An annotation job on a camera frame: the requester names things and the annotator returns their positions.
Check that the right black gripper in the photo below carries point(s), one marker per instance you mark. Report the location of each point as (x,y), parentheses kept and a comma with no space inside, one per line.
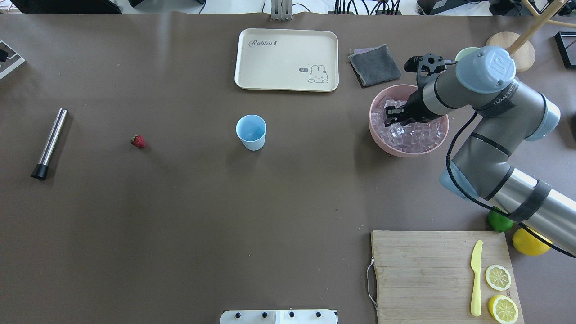
(416,108)

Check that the red strawberry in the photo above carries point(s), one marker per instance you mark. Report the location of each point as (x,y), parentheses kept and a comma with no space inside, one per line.
(138,141)

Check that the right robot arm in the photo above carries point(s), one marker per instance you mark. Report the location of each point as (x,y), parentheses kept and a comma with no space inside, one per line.
(511,113)

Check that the pile of ice cubes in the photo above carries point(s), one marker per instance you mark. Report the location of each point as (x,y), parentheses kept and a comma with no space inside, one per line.
(412,138)

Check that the wooden cup tree stand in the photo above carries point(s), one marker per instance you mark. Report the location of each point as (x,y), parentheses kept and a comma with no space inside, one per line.
(517,45)

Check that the light blue cup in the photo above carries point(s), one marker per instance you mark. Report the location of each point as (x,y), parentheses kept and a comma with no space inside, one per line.
(252,131)

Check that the pink bowl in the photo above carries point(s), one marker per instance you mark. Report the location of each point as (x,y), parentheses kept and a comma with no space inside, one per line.
(402,93)

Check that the grey folded cloth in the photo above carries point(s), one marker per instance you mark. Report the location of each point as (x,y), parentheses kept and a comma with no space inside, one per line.
(374,65)

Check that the green bowl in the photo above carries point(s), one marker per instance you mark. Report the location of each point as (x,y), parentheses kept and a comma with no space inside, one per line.
(465,52)

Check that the cream rabbit tray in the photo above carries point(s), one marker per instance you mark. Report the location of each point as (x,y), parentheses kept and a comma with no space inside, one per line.
(287,59)

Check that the green lime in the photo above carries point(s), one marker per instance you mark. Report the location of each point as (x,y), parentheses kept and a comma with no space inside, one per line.
(498,221)

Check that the wooden cutting board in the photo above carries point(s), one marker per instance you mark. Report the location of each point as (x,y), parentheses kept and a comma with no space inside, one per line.
(424,276)

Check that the whole yellow lemon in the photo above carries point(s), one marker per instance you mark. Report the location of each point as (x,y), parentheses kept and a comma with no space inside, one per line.
(528,244)

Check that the lemon slice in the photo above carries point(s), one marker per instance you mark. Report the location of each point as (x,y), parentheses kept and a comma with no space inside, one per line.
(498,277)
(503,309)

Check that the yellow plastic knife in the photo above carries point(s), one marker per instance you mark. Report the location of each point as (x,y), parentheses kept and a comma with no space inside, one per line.
(475,264)

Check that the steel muddler black tip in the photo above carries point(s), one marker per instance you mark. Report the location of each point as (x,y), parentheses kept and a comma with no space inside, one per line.
(42,167)

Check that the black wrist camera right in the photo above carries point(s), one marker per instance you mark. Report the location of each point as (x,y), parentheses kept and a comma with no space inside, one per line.
(427,68)

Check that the aluminium frame post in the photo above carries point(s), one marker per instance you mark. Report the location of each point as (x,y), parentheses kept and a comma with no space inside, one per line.
(281,10)

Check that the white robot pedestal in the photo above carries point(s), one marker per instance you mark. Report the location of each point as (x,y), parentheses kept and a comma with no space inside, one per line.
(280,316)

